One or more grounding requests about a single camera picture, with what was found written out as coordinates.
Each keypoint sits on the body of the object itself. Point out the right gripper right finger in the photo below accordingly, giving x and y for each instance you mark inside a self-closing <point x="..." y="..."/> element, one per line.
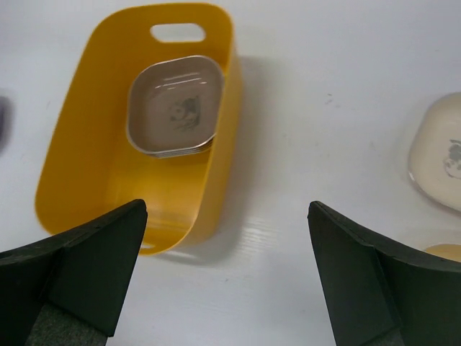
<point x="379" y="291"/>

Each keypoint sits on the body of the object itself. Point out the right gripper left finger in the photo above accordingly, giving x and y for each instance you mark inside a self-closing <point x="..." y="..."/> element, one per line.
<point x="69" y="289"/>

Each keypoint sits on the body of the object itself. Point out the cream plate far right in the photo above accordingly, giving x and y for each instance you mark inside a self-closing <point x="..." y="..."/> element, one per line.
<point x="434" y="156"/>

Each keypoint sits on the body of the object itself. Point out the purple plate left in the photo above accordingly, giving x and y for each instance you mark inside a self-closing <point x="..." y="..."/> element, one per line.
<point x="7" y="122"/>

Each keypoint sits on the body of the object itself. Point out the pink panda plate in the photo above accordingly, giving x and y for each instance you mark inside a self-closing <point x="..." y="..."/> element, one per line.
<point x="173" y="106"/>

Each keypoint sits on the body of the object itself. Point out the yellow plastic bin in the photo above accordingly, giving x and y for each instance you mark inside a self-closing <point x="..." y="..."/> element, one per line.
<point x="91" y="168"/>

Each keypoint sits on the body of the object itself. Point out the yellow panda plate right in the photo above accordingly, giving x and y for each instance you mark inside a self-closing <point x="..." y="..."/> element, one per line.
<point x="446" y="251"/>

